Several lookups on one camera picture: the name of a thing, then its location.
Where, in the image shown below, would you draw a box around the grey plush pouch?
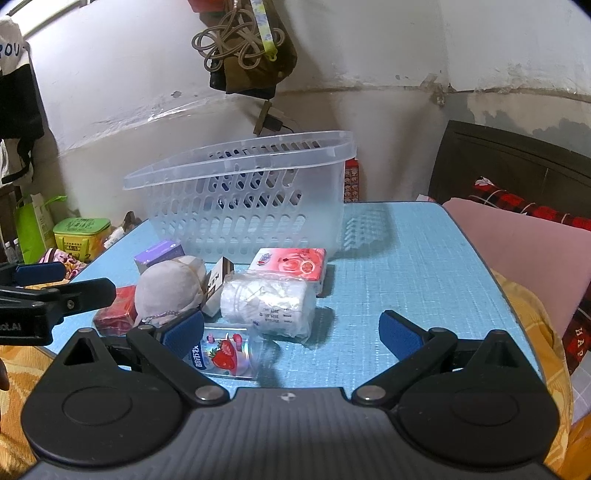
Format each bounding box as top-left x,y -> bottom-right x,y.
135,256 -> 208,325

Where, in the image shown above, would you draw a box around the red lettered cloth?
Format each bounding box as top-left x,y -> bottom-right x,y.
561,305 -> 591,374

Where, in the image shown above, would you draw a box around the white snack packets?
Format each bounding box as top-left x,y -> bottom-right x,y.
104,225 -> 129,250

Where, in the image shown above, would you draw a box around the black and white box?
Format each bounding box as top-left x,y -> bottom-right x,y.
202,256 -> 236,318

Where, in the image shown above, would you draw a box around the yellow-green lanyard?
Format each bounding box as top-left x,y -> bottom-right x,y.
249,0 -> 279,62

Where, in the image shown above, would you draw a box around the clear plastic basket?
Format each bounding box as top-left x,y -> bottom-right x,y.
122,130 -> 358,265

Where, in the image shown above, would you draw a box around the coiled beige cord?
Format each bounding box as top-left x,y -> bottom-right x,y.
191,9 -> 282,72

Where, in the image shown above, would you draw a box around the red plaid pillow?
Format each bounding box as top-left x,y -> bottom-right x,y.
468,178 -> 591,232

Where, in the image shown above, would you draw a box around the purple tissue pack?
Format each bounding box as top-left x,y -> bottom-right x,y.
134,239 -> 185,275

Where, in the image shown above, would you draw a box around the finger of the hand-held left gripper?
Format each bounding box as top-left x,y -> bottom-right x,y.
0,278 -> 117,333
0,261 -> 66,291

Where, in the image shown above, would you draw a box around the green box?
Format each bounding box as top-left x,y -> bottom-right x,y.
53,217 -> 112,263

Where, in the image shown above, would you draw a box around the yellow blanket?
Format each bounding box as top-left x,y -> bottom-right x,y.
489,270 -> 591,472

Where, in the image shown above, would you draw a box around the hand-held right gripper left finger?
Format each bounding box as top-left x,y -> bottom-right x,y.
58,310 -> 229,407

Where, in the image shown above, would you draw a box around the orange patterned quilt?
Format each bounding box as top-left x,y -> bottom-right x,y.
0,344 -> 61,462

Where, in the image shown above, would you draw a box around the pink tissue pack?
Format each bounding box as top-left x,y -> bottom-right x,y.
248,248 -> 328,296

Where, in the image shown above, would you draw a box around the white roll in plastic wrap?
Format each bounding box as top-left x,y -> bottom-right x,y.
220,272 -> 317,346

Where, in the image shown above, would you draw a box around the clear strawberry print pack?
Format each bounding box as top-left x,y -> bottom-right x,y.
182,325 -> 264,381

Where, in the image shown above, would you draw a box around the dark floral cloth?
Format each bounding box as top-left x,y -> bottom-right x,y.
39,248 -> 88,282

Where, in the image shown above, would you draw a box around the hanging brown bag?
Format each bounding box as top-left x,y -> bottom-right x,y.
209,0 -> 298,100

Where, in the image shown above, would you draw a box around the pink pillow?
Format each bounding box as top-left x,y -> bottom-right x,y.
441,198 -> 591,342

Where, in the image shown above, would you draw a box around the dark wooden headboard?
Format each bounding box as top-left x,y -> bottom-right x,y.
427,120 -> 591,217

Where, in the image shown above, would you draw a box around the green paper bag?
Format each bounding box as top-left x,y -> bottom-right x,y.
14,194 -> 68,265

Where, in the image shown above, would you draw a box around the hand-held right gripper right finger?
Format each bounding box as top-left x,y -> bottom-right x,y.
351,311 -> 525,407

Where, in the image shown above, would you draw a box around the white and black garment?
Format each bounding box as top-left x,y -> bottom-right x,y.
0,16 -> 44,185

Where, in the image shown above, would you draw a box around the red patterned box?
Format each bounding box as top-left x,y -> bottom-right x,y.
344,157 -> 362,202

